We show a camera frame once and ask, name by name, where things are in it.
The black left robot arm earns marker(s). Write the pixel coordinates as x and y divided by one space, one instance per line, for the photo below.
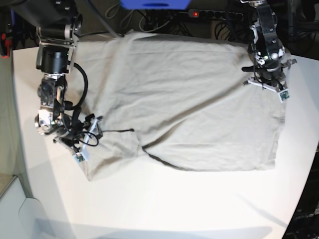
266 49

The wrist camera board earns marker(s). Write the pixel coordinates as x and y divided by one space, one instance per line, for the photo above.
284 95
80 157

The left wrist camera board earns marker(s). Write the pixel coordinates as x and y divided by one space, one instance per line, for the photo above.
284 95

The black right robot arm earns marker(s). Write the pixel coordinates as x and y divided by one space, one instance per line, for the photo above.
58 25

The beige t-shirt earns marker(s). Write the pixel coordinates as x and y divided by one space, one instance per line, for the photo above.
177 101

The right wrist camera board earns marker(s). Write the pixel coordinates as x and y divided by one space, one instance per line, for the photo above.
80 157

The black power strip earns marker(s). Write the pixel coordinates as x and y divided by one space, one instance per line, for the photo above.
214 15

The red black tool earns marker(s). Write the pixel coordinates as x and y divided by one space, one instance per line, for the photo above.
5 45

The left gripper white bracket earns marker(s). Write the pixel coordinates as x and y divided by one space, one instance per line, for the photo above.
273 79

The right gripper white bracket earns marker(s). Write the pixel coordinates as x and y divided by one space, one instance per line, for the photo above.
78 137

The blue plastic box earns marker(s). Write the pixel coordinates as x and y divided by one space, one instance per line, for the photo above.
155 4

